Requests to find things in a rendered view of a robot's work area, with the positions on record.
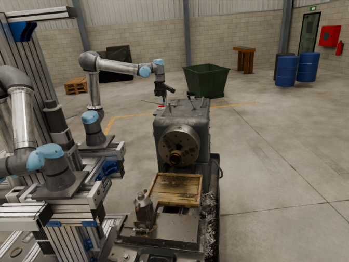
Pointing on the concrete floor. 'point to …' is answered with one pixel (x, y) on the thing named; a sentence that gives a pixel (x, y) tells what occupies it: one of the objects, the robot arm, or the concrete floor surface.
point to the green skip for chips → (206, 80)
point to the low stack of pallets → (76, 86)
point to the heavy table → (245, 59)
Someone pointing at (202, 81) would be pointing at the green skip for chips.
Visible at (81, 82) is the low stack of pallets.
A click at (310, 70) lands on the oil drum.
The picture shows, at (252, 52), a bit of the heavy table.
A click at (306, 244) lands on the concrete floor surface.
